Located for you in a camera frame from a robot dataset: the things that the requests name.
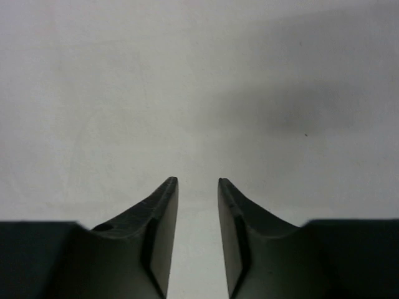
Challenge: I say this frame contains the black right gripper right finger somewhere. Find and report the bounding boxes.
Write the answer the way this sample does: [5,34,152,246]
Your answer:
[218,178,398,298]

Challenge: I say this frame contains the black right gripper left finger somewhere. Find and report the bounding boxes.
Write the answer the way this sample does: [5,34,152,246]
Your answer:
[1,177,178,298]

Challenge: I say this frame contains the beige cloth wrap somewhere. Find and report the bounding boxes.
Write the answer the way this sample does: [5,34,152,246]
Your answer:
[1,1,398,298]

